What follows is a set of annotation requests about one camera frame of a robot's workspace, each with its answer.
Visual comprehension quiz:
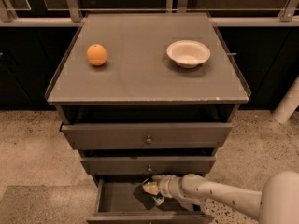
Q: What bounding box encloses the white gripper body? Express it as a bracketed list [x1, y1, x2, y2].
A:
[158, 175, 183, 200]

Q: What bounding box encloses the crushed green can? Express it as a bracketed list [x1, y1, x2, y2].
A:
[142, 179, 164, 206]

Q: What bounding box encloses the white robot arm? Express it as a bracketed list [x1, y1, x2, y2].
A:
[142, 171, 299, 224]

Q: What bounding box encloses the bottom grey drawer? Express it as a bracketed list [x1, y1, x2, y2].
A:
[87, 179, 213, 224]

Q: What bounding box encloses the grey drawer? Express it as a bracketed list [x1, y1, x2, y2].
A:
[87, 179, 213, 224]
[81, 156, 216, 175]
[61, 122, 232, 150]

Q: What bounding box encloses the top grey drawer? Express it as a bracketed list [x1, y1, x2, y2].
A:
[61, 122, 232, 150]

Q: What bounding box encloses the middle grey drawer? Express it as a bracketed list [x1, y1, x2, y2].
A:
[81, 156, 216, 175]

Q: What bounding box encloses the grey drawer cabinet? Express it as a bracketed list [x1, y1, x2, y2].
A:
[45, 12, 252, 224]

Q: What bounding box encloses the white paper bowl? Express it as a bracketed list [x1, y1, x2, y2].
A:
[166, 40, 210, 68]

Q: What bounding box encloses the orange fruit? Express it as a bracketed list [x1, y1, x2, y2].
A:
[87, 44, 107, 66]

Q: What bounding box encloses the metal window frame rail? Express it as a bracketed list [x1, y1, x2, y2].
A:
[0, 0, 299, 27]

